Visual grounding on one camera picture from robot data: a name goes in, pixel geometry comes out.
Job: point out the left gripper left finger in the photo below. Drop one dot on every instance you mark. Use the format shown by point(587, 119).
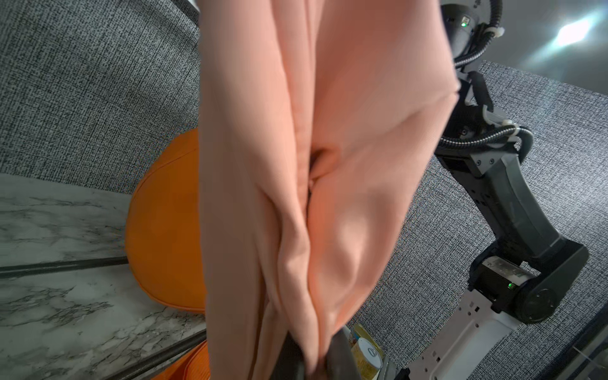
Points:
point(290, 364)

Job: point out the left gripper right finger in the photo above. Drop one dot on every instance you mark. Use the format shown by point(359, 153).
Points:
point(340, 362)

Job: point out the orange sling bag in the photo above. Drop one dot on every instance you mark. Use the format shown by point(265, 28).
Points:
point(194, 365)
point(162, 230)

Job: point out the pink sling bag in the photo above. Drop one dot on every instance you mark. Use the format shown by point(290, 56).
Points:
point(317, 120)

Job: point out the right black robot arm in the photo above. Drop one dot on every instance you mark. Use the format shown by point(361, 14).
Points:
point(530, 266)

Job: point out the black garment rack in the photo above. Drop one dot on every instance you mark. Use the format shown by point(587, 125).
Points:
point(88, 320)

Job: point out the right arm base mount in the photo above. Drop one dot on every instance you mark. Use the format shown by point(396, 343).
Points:
point(468, 336)

